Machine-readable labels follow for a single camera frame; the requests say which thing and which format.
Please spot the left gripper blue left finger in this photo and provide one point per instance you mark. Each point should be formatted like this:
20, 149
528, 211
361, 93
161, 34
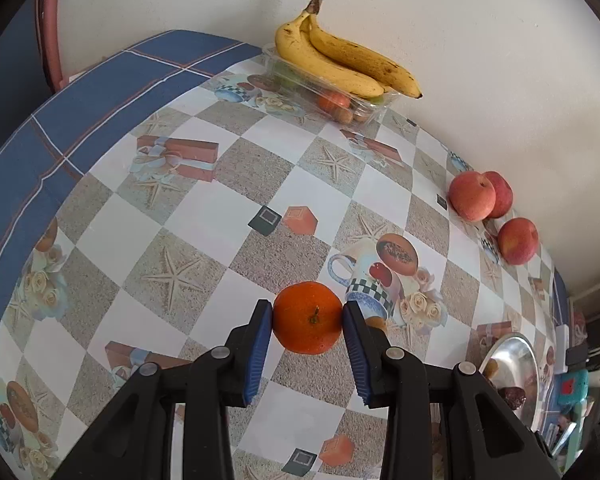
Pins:
258, 338

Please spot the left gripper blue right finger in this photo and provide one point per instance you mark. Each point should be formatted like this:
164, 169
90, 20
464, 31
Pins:
360, 348

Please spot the brown longan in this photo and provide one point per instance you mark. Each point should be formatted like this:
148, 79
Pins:
377, 322
490, 369

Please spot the orange tangerine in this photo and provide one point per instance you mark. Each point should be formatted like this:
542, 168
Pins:
307, 318

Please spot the dark dried date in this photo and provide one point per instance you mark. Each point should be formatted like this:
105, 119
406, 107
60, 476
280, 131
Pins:
514, 397

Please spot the steel round basin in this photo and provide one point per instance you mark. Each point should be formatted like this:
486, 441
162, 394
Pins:
517, 367

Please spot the pale red apple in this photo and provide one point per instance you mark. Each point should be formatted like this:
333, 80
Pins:
472, 195

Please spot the patterned plastic tablecloth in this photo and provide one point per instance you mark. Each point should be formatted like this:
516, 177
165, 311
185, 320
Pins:
149, 206

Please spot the large red apple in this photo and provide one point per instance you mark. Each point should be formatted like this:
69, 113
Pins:
518, 240

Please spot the white power strip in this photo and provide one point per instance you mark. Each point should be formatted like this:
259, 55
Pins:
562, 333

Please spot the dark red apple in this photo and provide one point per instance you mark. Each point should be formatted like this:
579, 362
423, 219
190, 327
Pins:
504, 195

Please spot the black power adapter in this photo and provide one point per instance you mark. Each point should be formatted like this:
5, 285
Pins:
577, 356

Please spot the teal toy box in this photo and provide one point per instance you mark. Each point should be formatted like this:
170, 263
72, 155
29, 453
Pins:
572, 387

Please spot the clear plastic fruit tray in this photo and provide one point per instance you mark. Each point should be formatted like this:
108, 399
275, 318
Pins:
316, 95

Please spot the banana bunch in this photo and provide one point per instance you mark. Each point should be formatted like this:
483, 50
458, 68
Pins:
346, 65

